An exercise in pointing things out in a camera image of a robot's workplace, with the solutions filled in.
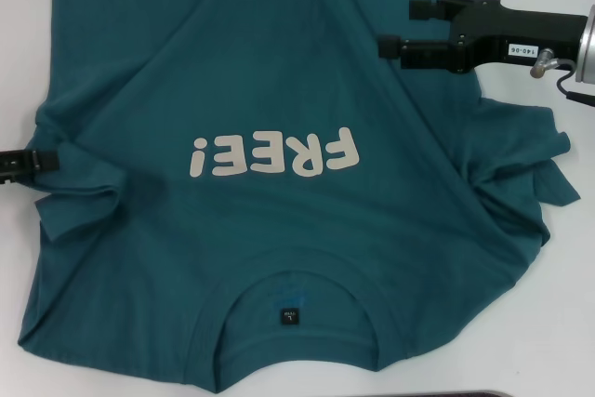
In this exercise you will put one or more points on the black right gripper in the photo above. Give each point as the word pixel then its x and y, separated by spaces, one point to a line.
pixel 520 34

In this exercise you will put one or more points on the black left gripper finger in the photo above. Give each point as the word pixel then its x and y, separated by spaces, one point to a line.
pixel 44 160

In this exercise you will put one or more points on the teal FREE print T-shirt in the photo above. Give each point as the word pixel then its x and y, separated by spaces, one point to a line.
pixel 297 90

